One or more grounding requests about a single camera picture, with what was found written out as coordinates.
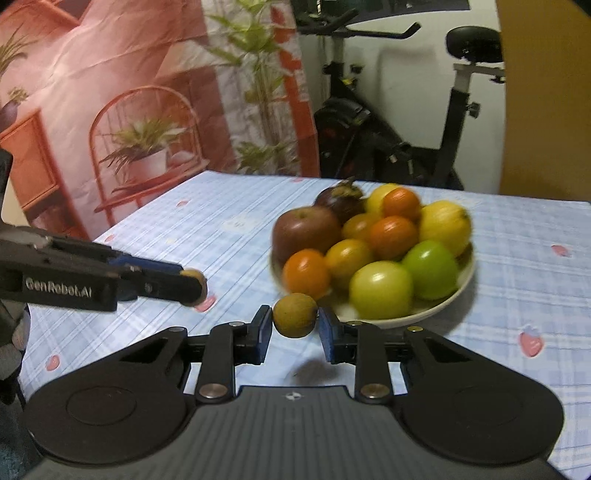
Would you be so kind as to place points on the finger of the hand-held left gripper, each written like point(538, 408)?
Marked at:
point(161, 286)
point(143, 264)

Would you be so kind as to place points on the yellow-orange mandarin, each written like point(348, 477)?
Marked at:
point(358, 227)
point(346, 258)

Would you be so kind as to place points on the yellow-green apple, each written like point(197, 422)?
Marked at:
point(381, 290)

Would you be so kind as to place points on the dark purple mangosteen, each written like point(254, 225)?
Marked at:
point(337, 203)

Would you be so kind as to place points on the red apple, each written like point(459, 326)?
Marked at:
point(304, 233)

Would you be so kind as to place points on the beige round plate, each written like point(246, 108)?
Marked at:
point(443, 302)

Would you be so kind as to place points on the printed backdrop cloth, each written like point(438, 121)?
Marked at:
point(115, 60)

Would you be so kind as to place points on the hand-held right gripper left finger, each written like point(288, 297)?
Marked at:
point(265, 332)

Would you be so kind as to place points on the black exercise bike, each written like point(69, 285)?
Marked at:
point(369, 134)

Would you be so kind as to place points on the green apple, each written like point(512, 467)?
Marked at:
point(431, 270)

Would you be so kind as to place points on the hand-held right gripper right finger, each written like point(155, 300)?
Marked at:
point(325, 337)

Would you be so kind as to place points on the yellow lemon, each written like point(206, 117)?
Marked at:
point(376, 198)
point(445, 226)

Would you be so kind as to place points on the wooden door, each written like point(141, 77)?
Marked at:
point(549, 115)

